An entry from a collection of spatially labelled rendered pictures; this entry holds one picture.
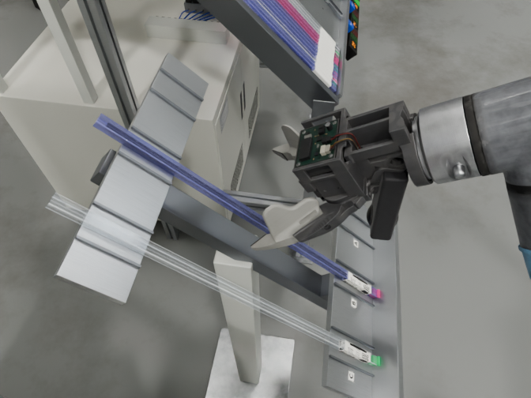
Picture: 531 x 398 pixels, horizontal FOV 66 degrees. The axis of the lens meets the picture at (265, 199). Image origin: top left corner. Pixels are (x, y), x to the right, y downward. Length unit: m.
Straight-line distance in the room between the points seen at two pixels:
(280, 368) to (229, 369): 0.16
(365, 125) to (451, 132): 0.07
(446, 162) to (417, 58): 2.16
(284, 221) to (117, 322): 1.16
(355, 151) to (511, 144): 0.13
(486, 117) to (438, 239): 1.36
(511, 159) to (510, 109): 0.04
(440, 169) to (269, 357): 1.10
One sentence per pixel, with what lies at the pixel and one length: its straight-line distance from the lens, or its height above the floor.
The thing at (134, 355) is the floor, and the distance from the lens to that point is 1.48.
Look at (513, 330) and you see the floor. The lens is 1.67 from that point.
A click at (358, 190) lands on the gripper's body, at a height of 1.05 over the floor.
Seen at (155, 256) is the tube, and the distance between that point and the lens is 0.45.
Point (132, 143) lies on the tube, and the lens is 0.48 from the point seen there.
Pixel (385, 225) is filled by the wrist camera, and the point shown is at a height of 0.98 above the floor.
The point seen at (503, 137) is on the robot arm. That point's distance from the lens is 0.38.
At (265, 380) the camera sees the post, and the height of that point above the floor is 0.01.
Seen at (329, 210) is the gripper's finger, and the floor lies 1.02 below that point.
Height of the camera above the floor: 1.37
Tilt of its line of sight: 54 degrees down
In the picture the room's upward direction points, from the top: straight up
